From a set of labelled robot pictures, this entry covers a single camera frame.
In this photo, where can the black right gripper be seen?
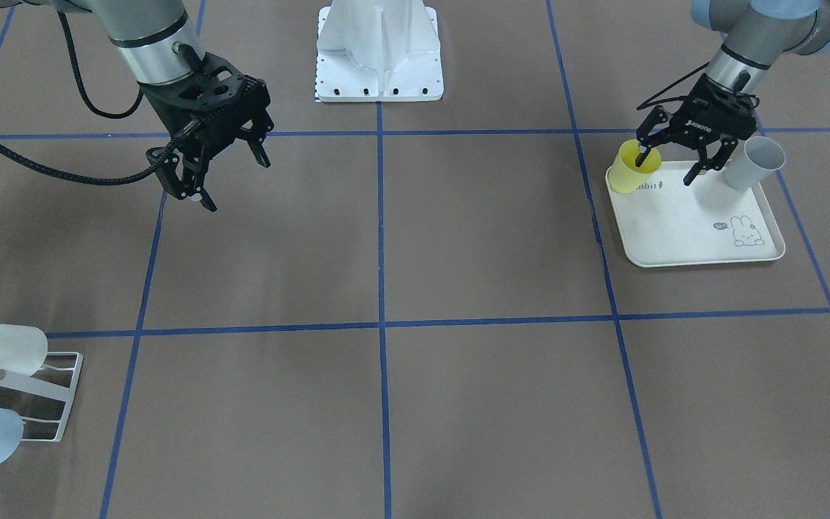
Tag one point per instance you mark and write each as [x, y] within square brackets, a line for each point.
[163, 113]

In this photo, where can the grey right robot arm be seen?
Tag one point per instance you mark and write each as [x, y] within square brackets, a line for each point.
[159, 44]

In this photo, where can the brown paper table cover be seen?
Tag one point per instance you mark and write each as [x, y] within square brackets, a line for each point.
[424, 310]

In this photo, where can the yellow plastic cup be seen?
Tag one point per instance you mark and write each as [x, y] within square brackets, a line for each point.
[625, 175]

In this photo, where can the white wire cup rack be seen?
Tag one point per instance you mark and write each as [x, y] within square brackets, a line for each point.
[44, 400]

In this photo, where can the pale cream plastic cup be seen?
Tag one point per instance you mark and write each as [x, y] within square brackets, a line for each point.
[23, 349]

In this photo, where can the cream plastic tray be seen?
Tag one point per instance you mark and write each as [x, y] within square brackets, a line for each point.
[664, 224]

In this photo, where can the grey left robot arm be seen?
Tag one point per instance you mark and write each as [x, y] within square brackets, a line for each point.
[755, 34]

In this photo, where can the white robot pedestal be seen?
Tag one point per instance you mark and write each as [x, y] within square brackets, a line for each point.
[378, 51]

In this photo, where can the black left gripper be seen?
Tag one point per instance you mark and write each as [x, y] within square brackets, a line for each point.
[712, 120]

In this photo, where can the grey plastic cup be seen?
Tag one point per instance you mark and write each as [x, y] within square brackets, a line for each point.
[758, 158]

